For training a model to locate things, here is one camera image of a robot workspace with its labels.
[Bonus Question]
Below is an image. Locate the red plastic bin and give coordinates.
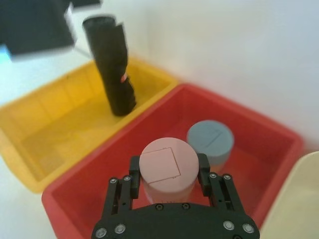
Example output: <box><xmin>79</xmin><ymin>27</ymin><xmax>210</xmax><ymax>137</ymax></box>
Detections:
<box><xmin>41</xmin><ymin>84</ymin><xmax>304</xmax><ymax>239</ymax></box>

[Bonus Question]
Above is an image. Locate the black rolled bag bundle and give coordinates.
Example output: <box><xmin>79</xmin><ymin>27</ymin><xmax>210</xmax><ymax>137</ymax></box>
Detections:
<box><xmin>82</xmin><ymin>14</ymin><xmax>138</xmax><ymax>117</ymax></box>

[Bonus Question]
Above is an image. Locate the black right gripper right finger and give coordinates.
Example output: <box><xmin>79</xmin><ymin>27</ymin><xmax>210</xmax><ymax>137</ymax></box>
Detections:
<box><xmin>197</xmin><ymin>153</ymin><xmax>247</xmax><ymax>215</ymax></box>

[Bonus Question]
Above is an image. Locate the yellow plastic bin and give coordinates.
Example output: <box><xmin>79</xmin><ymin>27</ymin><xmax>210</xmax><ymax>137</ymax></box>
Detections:
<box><xmin>0</xmin><ymin>57</ymin><xmax>179</xmax><ymax>194</ymax></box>

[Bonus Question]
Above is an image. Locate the cream plastic bin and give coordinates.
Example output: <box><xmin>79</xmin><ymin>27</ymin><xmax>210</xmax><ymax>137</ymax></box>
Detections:
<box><xmin>259</xmin><ymin>150</ymin><xmax>319</xmax><ymax>239</ymax></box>

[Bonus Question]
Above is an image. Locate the black block with white edge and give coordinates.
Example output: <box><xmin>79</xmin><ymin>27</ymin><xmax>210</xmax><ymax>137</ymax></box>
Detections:
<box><xmin>0</xmin><ymin>0</ymin><xmax>103</xmax><ymax>62</ymax></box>

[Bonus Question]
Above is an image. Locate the pink cylindrical container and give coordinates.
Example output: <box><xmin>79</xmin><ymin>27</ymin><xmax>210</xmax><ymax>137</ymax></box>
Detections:
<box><xmin>139</xmin><ymin>136</ymin><xmax>200</xmax><ymax>203</ymax></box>

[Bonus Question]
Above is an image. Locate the blue cylindrical container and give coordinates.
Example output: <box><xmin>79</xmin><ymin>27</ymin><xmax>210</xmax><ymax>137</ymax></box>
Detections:
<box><xmin>186</xmin><ymin>120</ymin><xmax>235</xmax><ymax>172</ymax></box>

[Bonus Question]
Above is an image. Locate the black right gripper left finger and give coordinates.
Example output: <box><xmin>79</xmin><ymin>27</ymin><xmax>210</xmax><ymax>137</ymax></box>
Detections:
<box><xmin>104</xmin><ymin>156</ymin><xmax>145</xmax><ymax>218</ymax></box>

